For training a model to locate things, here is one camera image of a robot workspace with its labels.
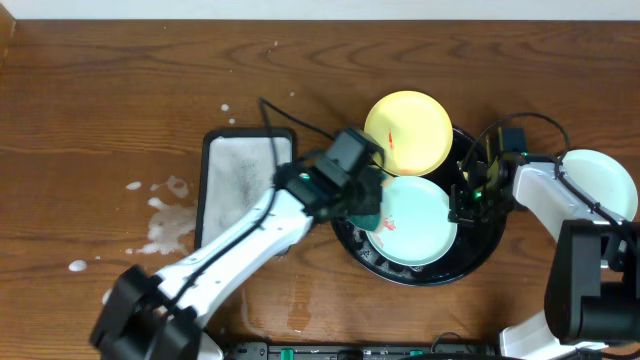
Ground green yellow sponge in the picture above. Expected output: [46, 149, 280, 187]
[347, 201, 382, 231]

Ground light blue plate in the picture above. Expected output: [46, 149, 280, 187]
[366, 176, 457, 267]

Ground white plate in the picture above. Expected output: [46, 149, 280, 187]
[563, 149, 638, 221]

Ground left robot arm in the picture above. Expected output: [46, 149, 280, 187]
[89, 160, 384, 359]

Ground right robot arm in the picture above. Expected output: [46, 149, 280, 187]
[449, 153, 639, 359]

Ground round black tray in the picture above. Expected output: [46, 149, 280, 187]
[331, 127, 506, 286]

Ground rectangular black soap tray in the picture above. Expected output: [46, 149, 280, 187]
[194, 128, 297, 250]

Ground yellow plate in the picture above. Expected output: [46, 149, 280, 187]
[364, 91, 453, 176]

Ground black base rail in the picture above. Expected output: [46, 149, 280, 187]
[223, 340, 500, 360]

